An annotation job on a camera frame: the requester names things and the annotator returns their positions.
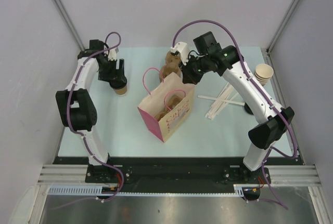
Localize right aluminium frame post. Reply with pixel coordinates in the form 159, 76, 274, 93
266, 0, 301, 55

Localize stack of brown paper cups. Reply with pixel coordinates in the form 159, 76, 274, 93
254, 63, 274, 86

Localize white slotted cable duct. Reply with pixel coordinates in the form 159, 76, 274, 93
48, 186, 244, 197

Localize single brown paper cup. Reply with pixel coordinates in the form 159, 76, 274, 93
114, 86, 127, 96

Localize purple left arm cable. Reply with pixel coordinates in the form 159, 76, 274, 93
50, 31, 124, 209

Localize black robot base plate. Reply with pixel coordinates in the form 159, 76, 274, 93
41, 156, 303, 194

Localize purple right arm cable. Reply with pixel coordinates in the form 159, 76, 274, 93
171, 19, 299, 210

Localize stack of black cup lids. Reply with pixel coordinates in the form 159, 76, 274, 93
244, 103, 253, 115

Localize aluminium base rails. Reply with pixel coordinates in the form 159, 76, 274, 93
37, 165, 321, 186

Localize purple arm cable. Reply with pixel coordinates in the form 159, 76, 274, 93
171, 19, 299, 210
50, 31, 124, 209

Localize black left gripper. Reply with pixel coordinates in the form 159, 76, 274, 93
98, 58, 125, 83

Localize pink kraft paper bag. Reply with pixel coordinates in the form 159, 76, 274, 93
137, 73, 195, 142

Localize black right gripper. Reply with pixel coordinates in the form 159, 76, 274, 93
178, 53, 210, 85

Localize pile of white wrapped straws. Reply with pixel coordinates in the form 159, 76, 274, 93
205, 83, 239, 120

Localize brown pulp cup carrier stack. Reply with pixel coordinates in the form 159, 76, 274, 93
159, 51, 182, 82

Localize single brown pulp cup carrier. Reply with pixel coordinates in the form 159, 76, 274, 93
155, 90, 186, 121

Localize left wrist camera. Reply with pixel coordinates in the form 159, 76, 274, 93
108, 47, 119, 61

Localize aluminium frame post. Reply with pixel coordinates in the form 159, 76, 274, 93
51, 0, 85, 50
266, 0, 301, 55

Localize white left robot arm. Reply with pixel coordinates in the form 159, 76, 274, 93
55, 39, 127, 182

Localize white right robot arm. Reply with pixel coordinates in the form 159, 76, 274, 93
170, 32, 295, 183

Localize left aluminium frame post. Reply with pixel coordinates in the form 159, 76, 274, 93
51, 0, 85, 50

